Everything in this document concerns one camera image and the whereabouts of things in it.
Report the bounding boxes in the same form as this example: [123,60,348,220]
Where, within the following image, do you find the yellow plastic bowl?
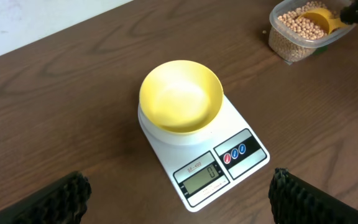
[139,60,224,134]

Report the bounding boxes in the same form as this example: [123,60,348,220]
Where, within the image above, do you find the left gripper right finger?
[268,168,358,224]

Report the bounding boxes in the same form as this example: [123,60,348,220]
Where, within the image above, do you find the clear plastic container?
[268,0,357,63]

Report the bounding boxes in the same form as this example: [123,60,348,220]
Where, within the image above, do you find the white digital kitchen scale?
[138,99,270,212]

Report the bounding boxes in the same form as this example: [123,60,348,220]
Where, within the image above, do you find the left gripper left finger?
[0,171,91,224]

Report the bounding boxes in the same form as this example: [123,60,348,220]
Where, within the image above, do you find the yellow measuring scoop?
[300,8,347,34]

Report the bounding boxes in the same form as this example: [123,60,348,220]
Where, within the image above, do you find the soybeans in container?
[268,1,338,62]

